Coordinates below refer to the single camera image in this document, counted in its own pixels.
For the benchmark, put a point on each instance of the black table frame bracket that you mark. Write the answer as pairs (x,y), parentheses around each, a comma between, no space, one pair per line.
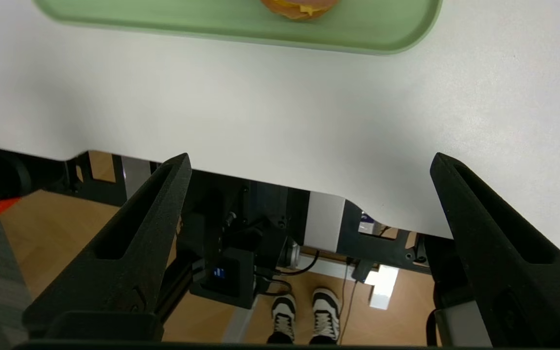
(100,189)
(382,248)

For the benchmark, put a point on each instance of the grey table leg column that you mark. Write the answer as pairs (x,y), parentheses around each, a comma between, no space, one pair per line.
(324,223)

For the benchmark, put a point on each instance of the white and black sneaker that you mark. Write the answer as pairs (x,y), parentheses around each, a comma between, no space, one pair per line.
(282,316)
(326,313)

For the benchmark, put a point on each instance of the pink and yellow bread bun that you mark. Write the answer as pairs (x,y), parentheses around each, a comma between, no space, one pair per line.
(299,8)

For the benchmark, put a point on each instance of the light green plastic tray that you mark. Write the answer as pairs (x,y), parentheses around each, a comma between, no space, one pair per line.
(163,14)

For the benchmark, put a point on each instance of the white floor box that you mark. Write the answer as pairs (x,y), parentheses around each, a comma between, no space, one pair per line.
(384,287)

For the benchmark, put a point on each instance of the black box with blue light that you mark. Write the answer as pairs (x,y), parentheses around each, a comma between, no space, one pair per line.
(226,282)

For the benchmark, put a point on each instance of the black robot chassis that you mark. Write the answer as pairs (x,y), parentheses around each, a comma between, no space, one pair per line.
(241,214)

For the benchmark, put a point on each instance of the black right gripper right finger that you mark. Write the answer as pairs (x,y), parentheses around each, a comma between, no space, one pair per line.
(513,262)

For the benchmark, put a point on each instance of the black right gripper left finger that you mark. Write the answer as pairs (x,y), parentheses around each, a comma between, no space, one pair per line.
(134,253)

